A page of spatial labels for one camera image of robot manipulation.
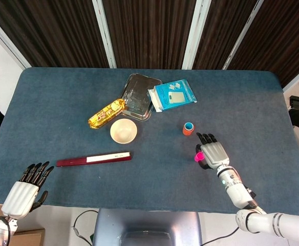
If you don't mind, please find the brown cardboard box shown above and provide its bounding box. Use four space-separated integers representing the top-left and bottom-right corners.
0 204 46 246

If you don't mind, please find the dark red long box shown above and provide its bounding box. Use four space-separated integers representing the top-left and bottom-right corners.
56 151 133 168

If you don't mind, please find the blue felt tablecloth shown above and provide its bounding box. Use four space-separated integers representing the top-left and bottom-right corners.
0 67 299 215

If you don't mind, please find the shiny metal tray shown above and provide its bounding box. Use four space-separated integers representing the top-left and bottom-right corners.
119 73 163 121

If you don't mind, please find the black cable with connector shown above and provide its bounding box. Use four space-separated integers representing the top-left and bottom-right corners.
72 209 99 246

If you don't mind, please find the left black-fingered robot hand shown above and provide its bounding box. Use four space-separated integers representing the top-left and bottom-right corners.
1 161 55 220

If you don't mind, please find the right black-fingered robot hand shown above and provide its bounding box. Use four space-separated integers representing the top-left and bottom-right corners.
195 132 230 171

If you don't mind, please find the cream bowl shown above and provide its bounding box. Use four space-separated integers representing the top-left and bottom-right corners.
110 118 138 145

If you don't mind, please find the grey-blue robot torso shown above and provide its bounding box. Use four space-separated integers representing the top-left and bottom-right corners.
92 208 203 246

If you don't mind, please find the blue kitchen scale box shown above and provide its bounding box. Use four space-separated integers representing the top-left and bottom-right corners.
147 78 198 113

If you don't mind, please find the orange plastic cup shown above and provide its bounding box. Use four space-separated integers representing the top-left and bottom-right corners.
182 122 195 137

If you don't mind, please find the dark brown curtain panel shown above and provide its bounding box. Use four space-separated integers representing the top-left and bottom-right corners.
0 0 109 68
228 0 299 88
193 0 258 70
102 0 198 69

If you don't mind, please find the white partition post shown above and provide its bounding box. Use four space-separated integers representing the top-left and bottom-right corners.
92 0 117 69
0 9 32 69
222 0 265 70
182 0 212 70
282 67 299 92

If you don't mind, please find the gold biscuit packet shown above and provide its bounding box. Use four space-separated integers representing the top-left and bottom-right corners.
88 98 126 130

